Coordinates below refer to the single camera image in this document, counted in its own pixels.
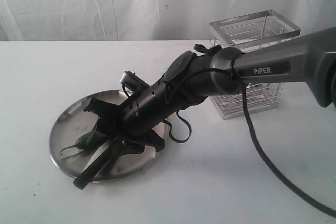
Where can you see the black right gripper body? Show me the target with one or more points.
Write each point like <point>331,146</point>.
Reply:
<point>136,116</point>

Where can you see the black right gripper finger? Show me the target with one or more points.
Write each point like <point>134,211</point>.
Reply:
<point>116,150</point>
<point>102,132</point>

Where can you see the black handled knife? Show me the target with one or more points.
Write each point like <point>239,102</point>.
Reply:
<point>101,156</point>

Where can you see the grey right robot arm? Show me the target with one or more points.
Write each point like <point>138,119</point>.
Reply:
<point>309,59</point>

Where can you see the round stainless steel plate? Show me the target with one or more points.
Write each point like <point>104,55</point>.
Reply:
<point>73,123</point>

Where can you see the white backdrop curtain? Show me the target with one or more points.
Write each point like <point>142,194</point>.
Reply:
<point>37,20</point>

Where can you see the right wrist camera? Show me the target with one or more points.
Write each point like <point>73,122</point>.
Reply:
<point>132,82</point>

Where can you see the wire mesh utensil holder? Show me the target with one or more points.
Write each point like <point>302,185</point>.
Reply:
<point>252,32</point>

